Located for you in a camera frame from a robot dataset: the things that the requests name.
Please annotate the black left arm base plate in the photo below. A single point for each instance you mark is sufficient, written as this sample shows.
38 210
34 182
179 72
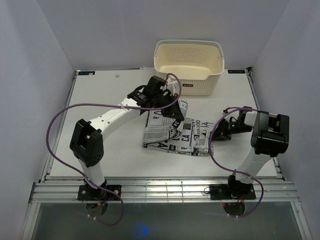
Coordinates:
87 193

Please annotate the blue label sticker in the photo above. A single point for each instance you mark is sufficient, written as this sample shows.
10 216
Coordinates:
236 71
86 73

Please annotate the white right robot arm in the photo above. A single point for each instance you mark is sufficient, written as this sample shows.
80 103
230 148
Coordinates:
269 138

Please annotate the newspaper print trousers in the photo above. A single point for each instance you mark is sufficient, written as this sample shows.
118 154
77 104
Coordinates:
185 137

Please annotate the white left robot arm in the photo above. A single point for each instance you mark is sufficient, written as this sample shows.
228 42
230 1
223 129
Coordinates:
87 141

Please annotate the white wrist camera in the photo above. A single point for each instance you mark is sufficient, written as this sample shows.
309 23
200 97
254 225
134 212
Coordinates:
228 110
173 86

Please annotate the blue label sticker right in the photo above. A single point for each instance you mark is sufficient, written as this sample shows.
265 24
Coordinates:
236 71

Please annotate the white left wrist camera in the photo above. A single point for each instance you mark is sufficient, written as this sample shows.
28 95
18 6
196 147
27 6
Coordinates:
173 86

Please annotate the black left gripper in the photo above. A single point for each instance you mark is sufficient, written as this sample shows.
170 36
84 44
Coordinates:
174 112

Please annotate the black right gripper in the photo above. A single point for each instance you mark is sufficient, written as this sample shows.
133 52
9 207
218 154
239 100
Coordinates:
220 133

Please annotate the blue label sticker left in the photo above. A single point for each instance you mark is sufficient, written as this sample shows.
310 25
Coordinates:
86 73

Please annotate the cream perforated plastic basket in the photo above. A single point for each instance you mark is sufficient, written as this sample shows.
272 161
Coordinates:
197 63

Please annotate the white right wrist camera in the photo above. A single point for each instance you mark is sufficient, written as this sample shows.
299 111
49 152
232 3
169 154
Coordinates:
228 110

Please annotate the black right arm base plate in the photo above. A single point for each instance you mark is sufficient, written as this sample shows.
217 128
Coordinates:
226 192

